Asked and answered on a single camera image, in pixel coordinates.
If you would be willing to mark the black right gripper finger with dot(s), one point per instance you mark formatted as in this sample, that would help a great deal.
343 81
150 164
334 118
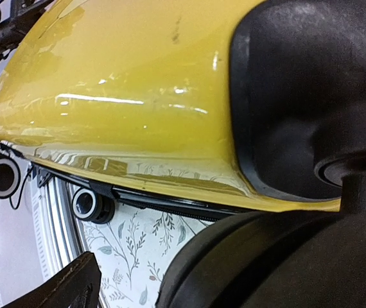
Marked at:
76 285

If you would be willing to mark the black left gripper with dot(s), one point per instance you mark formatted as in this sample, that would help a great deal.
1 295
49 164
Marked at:
23 16

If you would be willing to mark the yellow Pikachu suitcase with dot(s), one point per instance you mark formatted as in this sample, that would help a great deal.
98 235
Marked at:
247 114

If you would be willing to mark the floral table mat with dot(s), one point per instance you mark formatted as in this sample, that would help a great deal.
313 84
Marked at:
134 250

